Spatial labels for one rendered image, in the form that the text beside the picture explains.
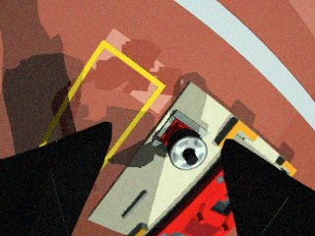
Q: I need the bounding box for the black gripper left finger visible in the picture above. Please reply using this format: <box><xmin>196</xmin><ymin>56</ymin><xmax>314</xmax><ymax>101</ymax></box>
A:
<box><xmin>0</xmin><ymin>122</ymin><xmax>113</xmax><ymax>236</ymax></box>

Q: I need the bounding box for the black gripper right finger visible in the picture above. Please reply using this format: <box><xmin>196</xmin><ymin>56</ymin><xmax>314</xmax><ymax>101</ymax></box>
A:
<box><xmin>220</xmin><ymin>138</ymin><xmax>315</xmax><ymax>236</ymax></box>

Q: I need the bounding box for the black tyre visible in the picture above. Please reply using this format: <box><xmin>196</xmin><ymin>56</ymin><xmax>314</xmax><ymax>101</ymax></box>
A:
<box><xmin>166</xmin><ymin>129</ymin><xmax>208</xmax><ymax>170</ymax></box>

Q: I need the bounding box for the pale grey curved strip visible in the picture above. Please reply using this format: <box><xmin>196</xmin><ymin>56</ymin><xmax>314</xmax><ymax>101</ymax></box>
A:
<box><xmin>174</xmin><ymin>0</ymin><xmax>315</xmax><ymax>130</ymax></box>

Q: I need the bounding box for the yellow tape outline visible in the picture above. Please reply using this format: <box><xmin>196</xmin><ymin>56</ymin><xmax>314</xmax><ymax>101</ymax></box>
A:
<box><xmin>40</xmin><ymin>41</ymin><xmax>165</xmax><ymax>172</ymax></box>

